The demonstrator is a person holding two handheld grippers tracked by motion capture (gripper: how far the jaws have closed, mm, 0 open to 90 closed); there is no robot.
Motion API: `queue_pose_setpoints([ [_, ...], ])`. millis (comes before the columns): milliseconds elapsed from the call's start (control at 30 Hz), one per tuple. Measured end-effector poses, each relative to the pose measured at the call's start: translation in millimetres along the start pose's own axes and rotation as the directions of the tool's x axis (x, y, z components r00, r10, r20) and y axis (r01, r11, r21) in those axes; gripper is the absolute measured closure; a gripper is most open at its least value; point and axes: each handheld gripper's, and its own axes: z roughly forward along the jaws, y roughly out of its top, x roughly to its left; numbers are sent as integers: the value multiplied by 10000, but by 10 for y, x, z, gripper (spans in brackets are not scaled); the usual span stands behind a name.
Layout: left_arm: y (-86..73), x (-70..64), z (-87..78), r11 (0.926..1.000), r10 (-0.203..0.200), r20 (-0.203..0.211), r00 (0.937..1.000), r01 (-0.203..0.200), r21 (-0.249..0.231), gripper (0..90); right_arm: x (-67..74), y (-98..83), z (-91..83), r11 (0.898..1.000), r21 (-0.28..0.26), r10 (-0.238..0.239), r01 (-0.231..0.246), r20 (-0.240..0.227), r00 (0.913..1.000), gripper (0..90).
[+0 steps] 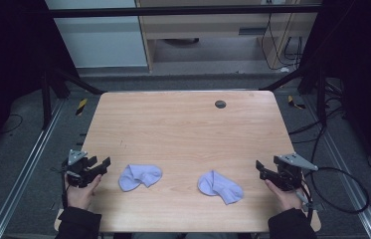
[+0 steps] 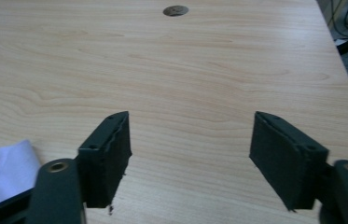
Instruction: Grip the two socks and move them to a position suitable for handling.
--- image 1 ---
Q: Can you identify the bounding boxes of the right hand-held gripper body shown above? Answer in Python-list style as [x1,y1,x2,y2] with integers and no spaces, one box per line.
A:
[273,152,319,193]

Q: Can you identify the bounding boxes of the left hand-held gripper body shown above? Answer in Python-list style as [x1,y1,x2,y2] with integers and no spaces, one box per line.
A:
[62,148,95,189]

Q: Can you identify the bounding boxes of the lilac ankle sock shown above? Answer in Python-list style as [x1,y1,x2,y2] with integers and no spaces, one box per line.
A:
[197,169,245,206]
[118,163,163,193]

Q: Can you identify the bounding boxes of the person's right hand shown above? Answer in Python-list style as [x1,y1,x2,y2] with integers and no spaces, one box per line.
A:
[265,178,304,214]

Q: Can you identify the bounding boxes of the person's left hand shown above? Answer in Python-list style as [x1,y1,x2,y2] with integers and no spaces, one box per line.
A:
[65,174,103,211]

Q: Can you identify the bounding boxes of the yellow black striped tape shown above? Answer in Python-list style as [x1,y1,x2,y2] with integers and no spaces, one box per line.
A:
[286,95,306,111]
[75,98,89,117]

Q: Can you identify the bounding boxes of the black metal stand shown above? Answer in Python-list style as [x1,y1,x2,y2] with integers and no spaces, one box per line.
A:
[39,65,106,131]
[260,64,329,126]

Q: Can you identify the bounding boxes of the white cabinet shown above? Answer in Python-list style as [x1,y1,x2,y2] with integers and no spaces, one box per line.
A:
[44,0,149,70]

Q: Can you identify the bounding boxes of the dark curtain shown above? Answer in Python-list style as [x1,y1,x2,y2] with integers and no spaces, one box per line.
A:
[0,0,81,167]
[300,0,371,183]

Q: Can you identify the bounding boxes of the light wooden desk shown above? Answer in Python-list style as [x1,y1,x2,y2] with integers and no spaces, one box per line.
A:
[135,0,318,73]

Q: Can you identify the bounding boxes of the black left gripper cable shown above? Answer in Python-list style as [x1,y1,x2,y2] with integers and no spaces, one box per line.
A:
[53,163,72,210]

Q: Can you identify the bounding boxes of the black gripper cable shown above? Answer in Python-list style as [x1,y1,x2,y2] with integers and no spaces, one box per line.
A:
[53,163,72,210]
[300,166,370,223]

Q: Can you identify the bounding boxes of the grey cable plug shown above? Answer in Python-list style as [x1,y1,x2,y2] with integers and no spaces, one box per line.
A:
[294,190,310,211]

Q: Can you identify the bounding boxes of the aluminium floor rail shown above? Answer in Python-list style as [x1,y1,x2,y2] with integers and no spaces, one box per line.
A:
[0,99,68,239]
[305,95,371,239]

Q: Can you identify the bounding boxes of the black floor cables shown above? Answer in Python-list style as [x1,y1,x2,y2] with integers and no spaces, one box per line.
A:
[287,79,348,163]

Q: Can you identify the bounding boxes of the thin black floor cable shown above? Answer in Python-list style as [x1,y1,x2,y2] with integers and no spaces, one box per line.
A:
[1,114,25,134]

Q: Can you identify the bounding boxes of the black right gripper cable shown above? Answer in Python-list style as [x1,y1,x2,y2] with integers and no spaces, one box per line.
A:
[300,166,370,223]

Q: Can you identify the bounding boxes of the black hanging desk cables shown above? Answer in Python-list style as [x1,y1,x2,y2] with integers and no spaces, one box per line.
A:
[260,12,304,72]

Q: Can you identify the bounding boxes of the black horizontal frame bar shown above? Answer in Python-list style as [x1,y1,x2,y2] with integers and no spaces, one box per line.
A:
[48,4,322,19]

